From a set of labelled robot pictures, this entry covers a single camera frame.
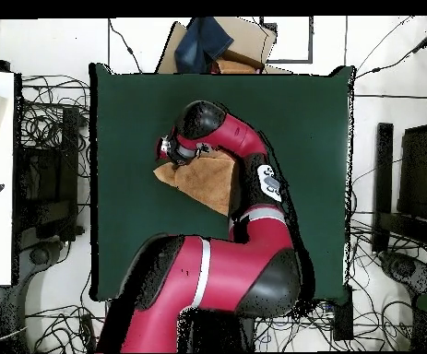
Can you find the blue denim jeans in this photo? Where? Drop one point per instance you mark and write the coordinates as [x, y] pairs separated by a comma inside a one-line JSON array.
[[202, 44]]

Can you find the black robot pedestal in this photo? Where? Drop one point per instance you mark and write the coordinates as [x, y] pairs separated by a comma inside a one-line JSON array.
[[216, 332]]

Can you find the black power box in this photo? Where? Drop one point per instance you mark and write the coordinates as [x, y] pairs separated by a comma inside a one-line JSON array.
[[343, 317]]

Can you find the orange-brown terry towel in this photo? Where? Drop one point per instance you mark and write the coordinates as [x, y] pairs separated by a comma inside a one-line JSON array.
[[205, 180]]

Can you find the dark green table cloth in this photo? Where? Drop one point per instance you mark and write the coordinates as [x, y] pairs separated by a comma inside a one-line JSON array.
[[290, 129]]

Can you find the brown cardboard box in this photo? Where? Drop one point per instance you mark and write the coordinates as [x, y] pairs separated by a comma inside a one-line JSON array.
[[246, 37]]

